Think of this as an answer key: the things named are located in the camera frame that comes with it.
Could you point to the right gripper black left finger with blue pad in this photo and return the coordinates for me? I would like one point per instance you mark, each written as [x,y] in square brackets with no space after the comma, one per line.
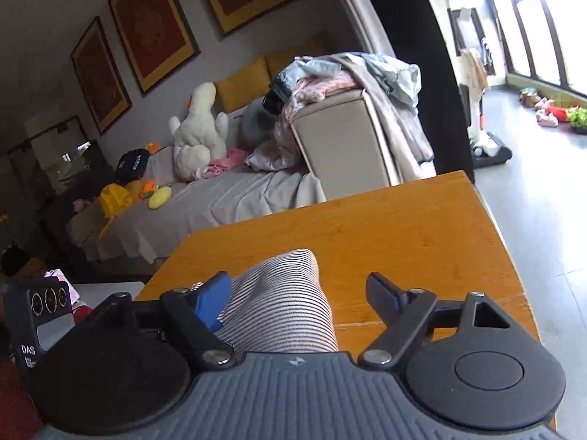
[191,320]

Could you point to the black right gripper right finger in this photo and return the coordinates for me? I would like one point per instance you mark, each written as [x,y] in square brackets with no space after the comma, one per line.
[405,314]

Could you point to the striped white black garment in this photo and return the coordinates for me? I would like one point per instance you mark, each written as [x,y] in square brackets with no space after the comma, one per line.
[278,306]

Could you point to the pile of clothes on armrest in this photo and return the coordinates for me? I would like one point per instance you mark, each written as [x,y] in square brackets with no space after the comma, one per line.
[388,88]

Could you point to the white side table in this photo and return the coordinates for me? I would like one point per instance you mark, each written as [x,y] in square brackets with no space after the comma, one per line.
[91,295]

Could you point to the pink checkered case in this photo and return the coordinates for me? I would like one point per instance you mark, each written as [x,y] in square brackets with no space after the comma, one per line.
[56,273]

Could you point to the red glossy bowl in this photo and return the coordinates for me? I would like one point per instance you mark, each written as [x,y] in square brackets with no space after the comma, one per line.
[81,311]

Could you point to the yellow oval plush toy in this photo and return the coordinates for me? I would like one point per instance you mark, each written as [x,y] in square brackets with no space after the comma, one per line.
[160,197]

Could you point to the yellow duck plush toy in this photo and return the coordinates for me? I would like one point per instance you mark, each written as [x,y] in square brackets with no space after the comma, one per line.
[115,199]

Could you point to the glass fish tank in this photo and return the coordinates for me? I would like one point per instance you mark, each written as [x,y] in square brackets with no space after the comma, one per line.
[57,160]

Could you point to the pink cloth on sofa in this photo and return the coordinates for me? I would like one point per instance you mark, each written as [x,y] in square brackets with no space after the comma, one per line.
[235,158]

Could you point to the black cap with lettering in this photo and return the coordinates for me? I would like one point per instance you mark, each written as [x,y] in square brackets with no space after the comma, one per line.
[131,166]

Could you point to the white plush duck toy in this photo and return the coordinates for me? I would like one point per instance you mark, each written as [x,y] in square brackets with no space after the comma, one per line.
[201,137]

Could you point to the white upright vacuum cleaner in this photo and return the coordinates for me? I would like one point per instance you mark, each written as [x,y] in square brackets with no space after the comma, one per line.
[487,149]

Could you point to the crumpled light blanket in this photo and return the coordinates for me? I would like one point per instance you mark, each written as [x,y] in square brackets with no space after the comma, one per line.
[278,152]

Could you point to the beige sofa with grey cover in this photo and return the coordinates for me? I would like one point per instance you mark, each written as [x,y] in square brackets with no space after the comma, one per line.
[339,159]

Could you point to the grey neck pillow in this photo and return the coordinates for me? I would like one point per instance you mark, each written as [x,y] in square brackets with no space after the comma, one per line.
[257,124]

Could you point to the yellow cushion left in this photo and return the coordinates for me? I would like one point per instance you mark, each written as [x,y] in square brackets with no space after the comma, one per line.
[244,86]

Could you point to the yellow cushion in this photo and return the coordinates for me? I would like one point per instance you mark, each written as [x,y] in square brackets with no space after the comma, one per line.
[317,45]
[244,86]

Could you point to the red gold framed picture left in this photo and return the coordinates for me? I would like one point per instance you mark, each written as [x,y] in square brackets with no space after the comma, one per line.
[99,78]

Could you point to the green leafy plant tray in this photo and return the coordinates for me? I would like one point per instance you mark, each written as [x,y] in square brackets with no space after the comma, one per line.
[577,118]

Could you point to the red gold framed picture middle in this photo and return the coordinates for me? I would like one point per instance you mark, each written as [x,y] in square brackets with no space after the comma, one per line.
[156,38]

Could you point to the yellow cushion right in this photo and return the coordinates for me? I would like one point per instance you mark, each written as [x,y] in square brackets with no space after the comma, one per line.
[317,45]

